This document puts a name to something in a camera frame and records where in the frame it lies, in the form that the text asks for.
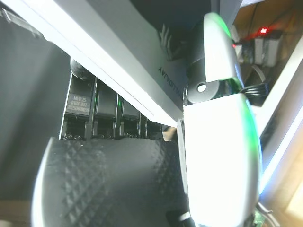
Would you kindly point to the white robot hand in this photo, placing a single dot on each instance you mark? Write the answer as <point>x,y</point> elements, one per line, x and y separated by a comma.
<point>106,184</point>

